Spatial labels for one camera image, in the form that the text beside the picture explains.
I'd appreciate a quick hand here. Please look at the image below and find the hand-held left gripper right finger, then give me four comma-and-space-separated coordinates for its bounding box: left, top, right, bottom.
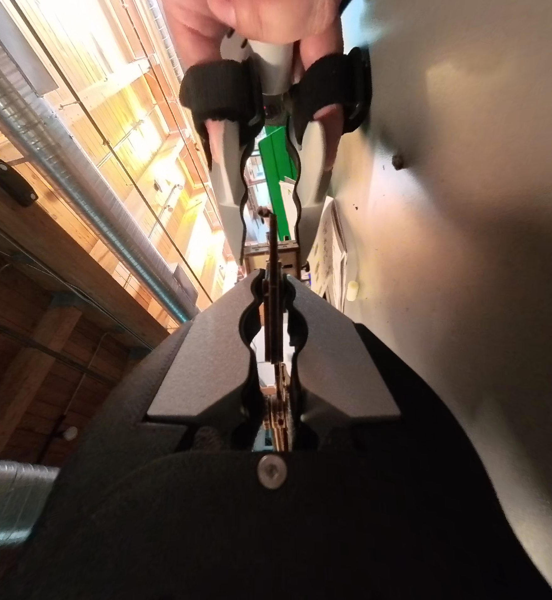
283, 274, 401, 432

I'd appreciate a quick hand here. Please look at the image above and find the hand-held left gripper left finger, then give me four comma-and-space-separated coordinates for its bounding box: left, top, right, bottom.
146, 269, 266, 429

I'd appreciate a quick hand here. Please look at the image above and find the long silver ventilation duct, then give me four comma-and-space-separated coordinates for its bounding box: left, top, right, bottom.
0, 47, 199, 324

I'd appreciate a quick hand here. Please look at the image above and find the short silver ventilation duct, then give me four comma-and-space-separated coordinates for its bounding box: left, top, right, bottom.
0, 457, 61, 551

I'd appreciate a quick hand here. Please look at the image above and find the person's right hand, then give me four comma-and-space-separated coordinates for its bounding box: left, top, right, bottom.
162, 0, 347, 170

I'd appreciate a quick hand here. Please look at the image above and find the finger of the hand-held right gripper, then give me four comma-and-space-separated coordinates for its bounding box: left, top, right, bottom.
206, 119, 253, 265
292, 119, 336, 265

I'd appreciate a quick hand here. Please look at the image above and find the green box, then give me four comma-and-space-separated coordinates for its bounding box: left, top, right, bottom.
257, 124, 305, 240

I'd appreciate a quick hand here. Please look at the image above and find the printed instruction sheet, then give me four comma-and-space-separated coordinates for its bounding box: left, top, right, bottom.
306, 197, 349, 312

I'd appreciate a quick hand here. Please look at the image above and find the wooden model part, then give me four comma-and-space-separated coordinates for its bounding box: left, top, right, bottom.
259, 207, 293, 453

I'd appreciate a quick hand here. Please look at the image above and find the black wall box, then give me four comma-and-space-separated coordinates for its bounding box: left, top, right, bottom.
0, 159, 38, 207

